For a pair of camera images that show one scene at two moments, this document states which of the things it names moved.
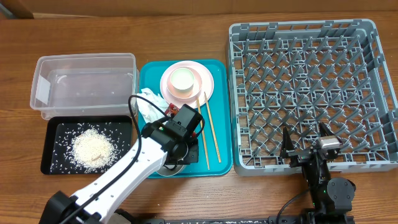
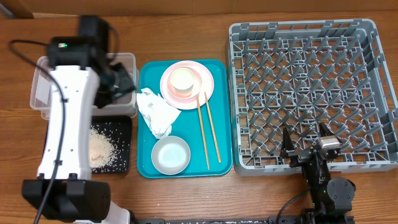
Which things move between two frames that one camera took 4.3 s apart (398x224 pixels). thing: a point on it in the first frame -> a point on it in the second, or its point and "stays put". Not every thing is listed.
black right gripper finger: [324, 130] stays put
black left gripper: [193, 154] -> [124, 82]
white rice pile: [91, 149] stays put
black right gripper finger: [287, 145] stays put
